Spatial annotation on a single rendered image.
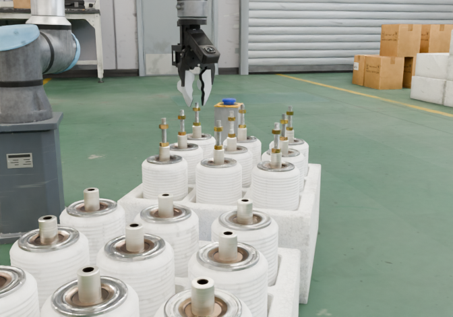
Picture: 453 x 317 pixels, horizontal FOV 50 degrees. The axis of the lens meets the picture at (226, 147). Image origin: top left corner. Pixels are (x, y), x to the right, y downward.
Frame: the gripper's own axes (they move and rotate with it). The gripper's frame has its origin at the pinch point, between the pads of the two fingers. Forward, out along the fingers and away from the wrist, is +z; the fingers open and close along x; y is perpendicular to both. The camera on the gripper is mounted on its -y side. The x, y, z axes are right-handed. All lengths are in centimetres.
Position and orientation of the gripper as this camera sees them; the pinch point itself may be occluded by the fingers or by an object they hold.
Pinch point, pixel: (197, 101)
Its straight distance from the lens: 123.1
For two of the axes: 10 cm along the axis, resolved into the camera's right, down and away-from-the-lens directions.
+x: -8.5, 1.2, -5.1
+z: 0.0, 9.7, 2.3
